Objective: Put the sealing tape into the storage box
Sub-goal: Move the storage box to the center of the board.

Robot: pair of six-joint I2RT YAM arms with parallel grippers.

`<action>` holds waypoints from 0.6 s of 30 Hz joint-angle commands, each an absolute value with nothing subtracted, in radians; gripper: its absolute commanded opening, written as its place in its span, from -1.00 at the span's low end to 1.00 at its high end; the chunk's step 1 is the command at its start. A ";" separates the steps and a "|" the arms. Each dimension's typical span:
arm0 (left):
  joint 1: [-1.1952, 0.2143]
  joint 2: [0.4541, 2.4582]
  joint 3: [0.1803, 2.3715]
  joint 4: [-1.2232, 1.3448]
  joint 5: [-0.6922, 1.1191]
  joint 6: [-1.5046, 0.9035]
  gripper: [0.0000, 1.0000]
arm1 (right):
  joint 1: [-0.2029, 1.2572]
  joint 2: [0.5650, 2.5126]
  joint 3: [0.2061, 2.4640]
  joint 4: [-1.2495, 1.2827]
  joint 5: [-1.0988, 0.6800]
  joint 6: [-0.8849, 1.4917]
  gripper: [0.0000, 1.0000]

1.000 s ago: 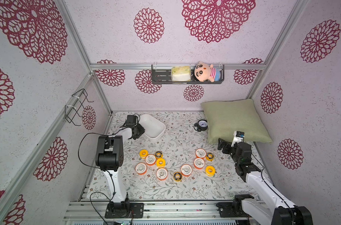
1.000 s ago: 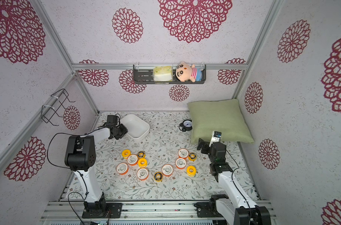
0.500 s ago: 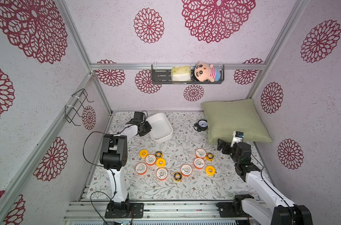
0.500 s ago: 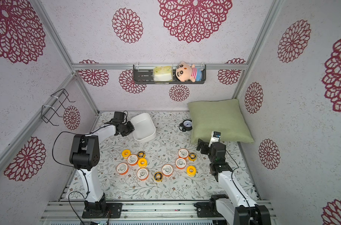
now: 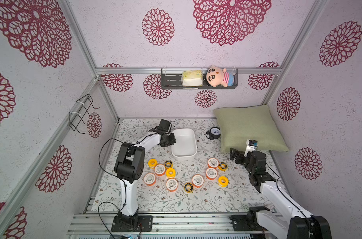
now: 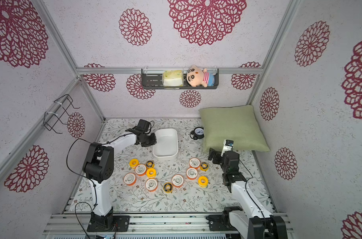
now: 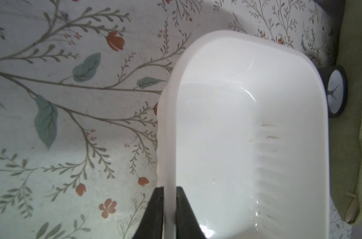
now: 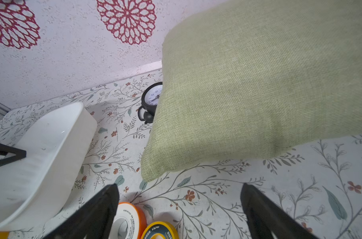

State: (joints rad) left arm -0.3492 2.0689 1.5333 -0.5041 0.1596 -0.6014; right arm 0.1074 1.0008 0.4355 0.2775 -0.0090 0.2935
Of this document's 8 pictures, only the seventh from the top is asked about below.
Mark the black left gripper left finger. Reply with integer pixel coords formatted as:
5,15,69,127
132,187,164,239

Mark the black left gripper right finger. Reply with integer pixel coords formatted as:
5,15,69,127
176,186,206,239

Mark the white plastic storage box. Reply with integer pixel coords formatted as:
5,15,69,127
157,30,330,239

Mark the green square pillow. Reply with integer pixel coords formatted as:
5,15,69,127
329,1,362,225

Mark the black round alarm clock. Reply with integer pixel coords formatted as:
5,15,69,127
306,54,348,119

